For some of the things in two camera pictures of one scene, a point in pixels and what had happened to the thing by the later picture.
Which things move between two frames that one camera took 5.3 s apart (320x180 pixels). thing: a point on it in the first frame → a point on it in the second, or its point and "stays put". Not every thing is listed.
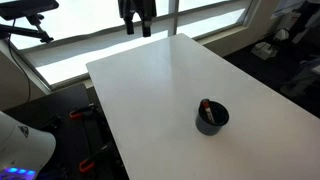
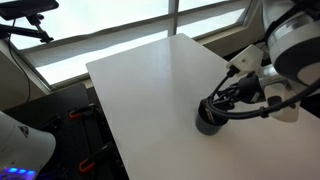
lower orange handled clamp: x=86 y=164 stays put
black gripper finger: x=129 y=26 → x=225 y=104
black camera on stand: x=26 y=15 stays put
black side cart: x=84 y=148 stays put
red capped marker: x=206 y=105 stays put
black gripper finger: x=146 y=28 → x=228 y=92
